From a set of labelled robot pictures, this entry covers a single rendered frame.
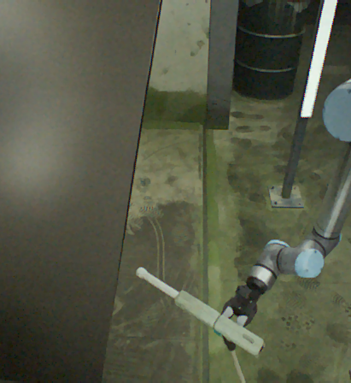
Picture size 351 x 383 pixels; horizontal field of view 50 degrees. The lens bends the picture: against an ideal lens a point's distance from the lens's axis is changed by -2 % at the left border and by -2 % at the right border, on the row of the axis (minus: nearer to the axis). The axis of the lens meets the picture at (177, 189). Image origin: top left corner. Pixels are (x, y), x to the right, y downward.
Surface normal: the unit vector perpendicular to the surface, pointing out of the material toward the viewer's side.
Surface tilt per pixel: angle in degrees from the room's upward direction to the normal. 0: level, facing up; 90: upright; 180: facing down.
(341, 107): 85
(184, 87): 90
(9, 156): 90
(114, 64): 90
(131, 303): 0
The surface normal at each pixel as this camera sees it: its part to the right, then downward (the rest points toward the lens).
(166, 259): -0.01, -0.76
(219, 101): -0.05, 0.65
